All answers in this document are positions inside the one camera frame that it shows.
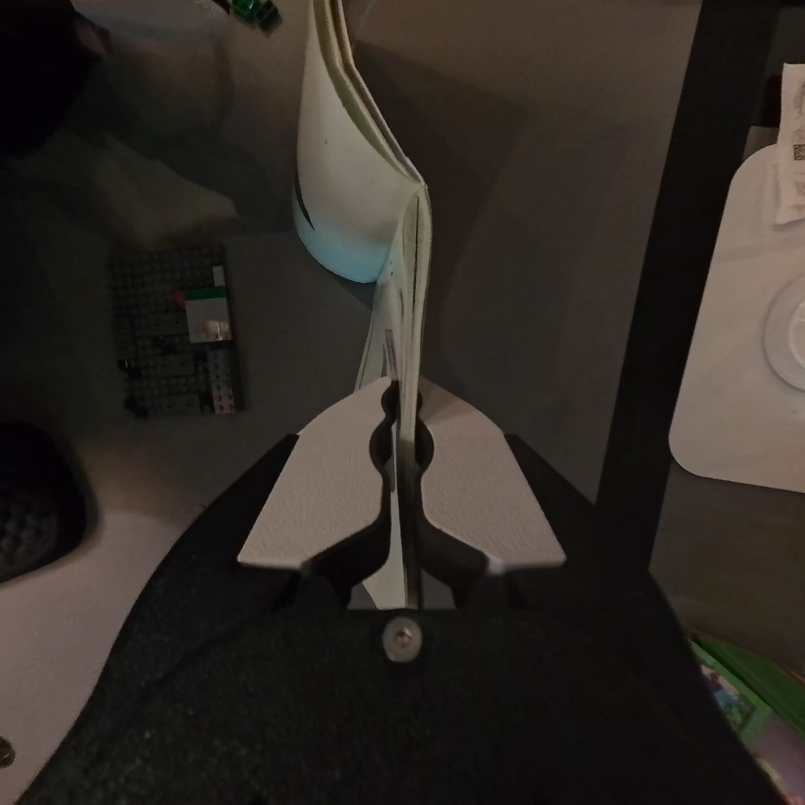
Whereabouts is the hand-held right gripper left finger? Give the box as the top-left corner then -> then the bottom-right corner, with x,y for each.
236,379 -> 401,610

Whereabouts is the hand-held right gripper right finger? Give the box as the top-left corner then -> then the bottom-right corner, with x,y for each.
402,376 -> 568,610

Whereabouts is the white instruction booklet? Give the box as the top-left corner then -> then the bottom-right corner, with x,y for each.
292,0 -> 436,610

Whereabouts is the grey building brick baseplate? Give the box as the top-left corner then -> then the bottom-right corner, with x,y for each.
112,244 -> 246,418

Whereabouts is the black textured round object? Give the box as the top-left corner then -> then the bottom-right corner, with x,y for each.
0,421 -> 88,583

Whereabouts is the white plastic tray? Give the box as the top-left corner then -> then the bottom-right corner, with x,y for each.
668,145 -> 805,494

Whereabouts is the green printed box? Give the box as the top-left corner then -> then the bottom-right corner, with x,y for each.
689,635 -> 805,805

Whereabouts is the white round lid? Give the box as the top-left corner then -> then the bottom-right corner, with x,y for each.
760,274 -> 805,395

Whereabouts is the white paper receipt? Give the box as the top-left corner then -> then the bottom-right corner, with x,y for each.
775,60 -> 805,225

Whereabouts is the dark rounded object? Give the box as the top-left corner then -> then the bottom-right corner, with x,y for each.
0,0 -> 108,158

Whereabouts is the black desk frame post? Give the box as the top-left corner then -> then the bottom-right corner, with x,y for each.
595,0 -> 782,579

